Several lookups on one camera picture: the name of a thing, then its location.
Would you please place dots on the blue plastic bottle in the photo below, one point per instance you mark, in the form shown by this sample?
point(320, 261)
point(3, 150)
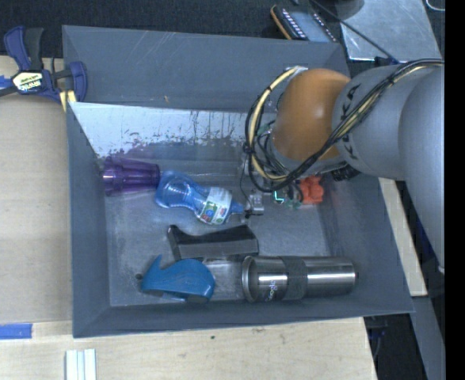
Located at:
point(184, 196)

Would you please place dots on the orange-red plastic toy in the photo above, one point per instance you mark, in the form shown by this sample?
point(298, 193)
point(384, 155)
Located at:
point(311, 191)

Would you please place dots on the blue curved plastic piece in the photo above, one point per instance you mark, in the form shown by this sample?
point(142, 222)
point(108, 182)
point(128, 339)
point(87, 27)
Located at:
point(180, 279)

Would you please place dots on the purple plastic cup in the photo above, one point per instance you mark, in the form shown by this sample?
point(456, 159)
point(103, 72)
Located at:
point(131, 174)

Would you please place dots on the black cylinder on white bracket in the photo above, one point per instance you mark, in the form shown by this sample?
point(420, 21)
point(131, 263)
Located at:
point(343, 172)

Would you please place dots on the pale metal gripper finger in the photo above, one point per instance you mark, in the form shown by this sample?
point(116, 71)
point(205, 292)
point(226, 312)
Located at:
point(257, 200)
point(256, 211)

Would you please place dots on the grey metal bin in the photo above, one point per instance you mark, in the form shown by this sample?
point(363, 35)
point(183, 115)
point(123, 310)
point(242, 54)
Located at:
point(200, 73)

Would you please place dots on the steel travel mug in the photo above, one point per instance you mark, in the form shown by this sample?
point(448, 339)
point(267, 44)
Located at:
point(295, 278)

